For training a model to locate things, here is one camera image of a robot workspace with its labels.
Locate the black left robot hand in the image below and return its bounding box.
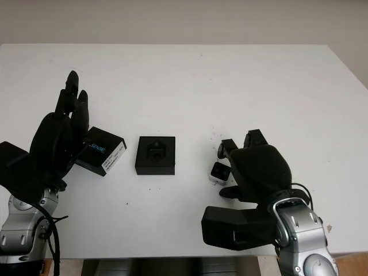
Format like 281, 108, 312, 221
28, 70, 90, 190

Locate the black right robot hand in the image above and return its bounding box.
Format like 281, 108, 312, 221
217, 129, 293, 208

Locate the small silver black-faced camera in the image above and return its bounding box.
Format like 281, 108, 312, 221
209, 161, 232, 182

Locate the black box lid with label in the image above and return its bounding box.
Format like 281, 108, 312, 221
75, 127, 127, 177

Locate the black box base with insert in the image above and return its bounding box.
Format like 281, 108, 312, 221
134, 136, 176, 176

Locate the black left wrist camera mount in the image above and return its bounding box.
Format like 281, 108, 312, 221
0, 140, 60, 208

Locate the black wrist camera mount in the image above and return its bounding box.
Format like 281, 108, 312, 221
0, 140, 60, 208
201, 204, 280, 251

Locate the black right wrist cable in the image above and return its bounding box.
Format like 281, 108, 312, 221
287, 182, 313, 205

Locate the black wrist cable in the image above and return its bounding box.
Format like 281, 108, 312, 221
287, 182, 313, 205
31, 202, 70, 276

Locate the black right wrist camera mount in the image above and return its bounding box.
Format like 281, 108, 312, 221
201, 204, 280, 251

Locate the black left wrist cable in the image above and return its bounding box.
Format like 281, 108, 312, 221
31, 202, 70, 276

